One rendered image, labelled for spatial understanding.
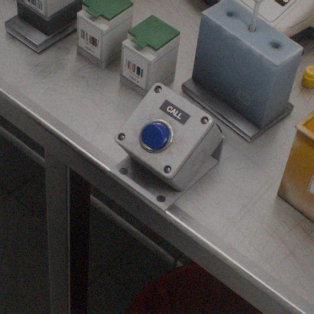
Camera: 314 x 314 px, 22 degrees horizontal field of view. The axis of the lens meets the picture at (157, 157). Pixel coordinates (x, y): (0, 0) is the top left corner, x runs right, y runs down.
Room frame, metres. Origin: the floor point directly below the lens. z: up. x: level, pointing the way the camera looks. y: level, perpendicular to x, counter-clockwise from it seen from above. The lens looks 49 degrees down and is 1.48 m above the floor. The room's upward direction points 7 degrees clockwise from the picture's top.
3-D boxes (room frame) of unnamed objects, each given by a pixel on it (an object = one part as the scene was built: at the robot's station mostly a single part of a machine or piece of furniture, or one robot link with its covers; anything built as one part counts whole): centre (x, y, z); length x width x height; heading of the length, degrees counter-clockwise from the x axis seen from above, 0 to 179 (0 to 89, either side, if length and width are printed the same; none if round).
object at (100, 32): (0.67, 0.07, 0.91); 0.05 x 0.04 x 0.07; 145
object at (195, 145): (0.53, -0.02, 0.92); 0.13 x 0.07 x 0.08; 145
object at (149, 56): (0.63, 0.02, 0.91); 0.05 x 0.04 x 0.07; 145
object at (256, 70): (0.62, -0.08, 0.92); 0.10 x 0.07 x 0.10; 49
